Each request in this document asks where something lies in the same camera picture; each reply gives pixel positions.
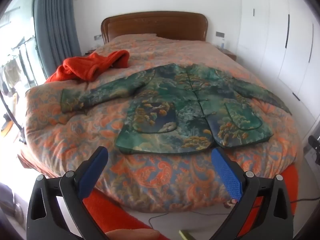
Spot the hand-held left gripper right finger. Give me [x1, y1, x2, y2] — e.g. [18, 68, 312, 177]
[211, 147, 293, 240]

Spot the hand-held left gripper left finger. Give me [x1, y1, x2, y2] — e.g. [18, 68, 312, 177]
[26, 146, 109, 240]

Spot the green patterned padded jacket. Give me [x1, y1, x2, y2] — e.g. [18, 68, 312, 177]
[61, 63, 292, 155]

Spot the clothes drying rack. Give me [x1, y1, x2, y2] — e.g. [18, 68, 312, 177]
[0, 36, 38, 98]

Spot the person's left hand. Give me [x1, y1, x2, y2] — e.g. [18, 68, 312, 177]
[105, 228, 161, 240]

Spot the orange floral quilt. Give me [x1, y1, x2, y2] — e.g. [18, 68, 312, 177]
[19, 34, 300, 213]

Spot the black device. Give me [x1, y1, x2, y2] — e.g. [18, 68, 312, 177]
[308, 135, 320, 153]

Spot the black stand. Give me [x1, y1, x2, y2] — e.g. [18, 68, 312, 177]
[0, 90, 27, 144]

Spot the red fleece garment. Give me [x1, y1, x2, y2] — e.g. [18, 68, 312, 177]
[45, 50, 130, 83]

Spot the wooden nightstand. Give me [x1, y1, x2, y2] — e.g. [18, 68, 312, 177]
[216, 45, 237, 62]

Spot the white wardrobe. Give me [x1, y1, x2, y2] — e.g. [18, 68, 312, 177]
[237, 0, 320, 120]

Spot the blue-grey curtain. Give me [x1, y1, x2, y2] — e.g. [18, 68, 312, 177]
[33, 0, 83, 80]

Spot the brown wooden headboard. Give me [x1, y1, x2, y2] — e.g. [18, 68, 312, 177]
[101, 11, 209, 46]

